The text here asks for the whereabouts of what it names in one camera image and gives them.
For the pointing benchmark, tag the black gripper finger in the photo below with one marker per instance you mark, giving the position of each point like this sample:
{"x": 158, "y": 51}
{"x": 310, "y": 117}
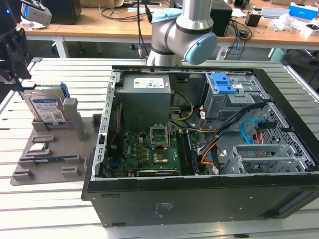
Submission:
{"x": 22, "y": 54}
{"x": 8, "y": 72}

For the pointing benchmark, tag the hard disk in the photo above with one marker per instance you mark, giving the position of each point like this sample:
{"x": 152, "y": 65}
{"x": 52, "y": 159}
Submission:
{"x": 47, "y": 107}

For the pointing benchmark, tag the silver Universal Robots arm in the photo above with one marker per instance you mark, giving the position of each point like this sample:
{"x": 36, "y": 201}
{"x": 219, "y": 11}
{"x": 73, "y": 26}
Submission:
{"x": 174, "y": 32}

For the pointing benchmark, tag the grey metal disk bay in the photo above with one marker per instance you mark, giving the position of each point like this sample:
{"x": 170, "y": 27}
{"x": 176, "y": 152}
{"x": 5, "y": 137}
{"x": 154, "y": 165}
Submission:
{"x": 261, "y": 150}

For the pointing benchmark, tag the crumpled white paper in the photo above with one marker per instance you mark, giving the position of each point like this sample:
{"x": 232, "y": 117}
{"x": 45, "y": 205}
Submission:
{"x": 32, "y": 26}

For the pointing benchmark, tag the wooden desk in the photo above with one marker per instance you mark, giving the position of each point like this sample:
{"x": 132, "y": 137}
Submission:
{"x": 42, "y": 32}
{"x": 249, "y": 37}

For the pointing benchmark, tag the silver CPU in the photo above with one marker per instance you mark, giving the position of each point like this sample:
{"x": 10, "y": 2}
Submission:
{"x": 38, "y": 147}

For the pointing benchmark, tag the RAM stick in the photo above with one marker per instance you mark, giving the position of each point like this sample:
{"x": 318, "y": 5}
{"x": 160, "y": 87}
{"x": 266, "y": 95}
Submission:
{"x": 49, "y": 159}

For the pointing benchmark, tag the grey parts rack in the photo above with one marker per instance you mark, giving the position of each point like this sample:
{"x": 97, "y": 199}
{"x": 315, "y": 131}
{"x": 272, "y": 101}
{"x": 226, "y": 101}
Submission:
{"x": 67, "y": 149}

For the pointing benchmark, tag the grey power supply unit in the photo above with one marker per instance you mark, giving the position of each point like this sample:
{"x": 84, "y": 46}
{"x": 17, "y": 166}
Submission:
{"x": 144, "y": 104}

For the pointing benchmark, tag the green motherboard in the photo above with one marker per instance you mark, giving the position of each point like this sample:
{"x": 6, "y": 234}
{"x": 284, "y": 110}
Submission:
{"x": 134, "y": 149}

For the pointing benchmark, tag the CPU socket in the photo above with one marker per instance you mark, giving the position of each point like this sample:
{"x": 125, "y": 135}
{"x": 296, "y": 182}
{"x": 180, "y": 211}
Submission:
{"x": 160, "y": 157}

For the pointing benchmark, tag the black graphics card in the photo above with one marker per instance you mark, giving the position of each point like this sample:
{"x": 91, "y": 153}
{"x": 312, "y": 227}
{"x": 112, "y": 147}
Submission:
{"x": 157, "y": 172}

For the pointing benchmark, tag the black RAM slots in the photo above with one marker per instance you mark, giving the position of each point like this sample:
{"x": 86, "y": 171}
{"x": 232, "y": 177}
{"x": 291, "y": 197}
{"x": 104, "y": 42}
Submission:
{"x": 183, "y": 152}

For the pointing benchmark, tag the grey drive cage blue latch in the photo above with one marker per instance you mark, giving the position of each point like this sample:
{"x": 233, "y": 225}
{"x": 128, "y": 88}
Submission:
{"x": 224, "y": 104}

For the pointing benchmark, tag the black open PC case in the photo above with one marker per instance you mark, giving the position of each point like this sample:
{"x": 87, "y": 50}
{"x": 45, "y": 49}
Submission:
{"x": 199, "y": 201}

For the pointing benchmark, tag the black pen holder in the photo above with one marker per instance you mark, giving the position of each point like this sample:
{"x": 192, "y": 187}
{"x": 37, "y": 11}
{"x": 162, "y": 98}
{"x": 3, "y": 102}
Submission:
{"x": 253, "y": 20}

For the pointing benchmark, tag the teal bin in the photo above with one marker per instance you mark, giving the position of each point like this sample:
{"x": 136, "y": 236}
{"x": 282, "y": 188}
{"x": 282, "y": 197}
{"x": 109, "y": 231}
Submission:
{"x": 276, "y": 54}

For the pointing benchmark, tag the grey laptop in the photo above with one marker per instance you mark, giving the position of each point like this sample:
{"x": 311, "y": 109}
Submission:
{"x": 274, "y": 13}

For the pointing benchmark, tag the crumpled clear plastic bag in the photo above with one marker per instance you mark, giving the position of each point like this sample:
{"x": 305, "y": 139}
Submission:
{"x": 284, "y": 22}

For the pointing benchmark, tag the blue cardboard box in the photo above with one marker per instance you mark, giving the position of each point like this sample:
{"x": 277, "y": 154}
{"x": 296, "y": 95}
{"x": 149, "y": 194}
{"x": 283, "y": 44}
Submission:
{"x": 304, "y": 10}

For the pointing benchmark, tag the white small box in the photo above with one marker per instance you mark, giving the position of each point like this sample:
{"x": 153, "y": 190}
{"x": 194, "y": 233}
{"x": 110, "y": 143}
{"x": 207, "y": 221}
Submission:
{"x": 310, "y": 30}

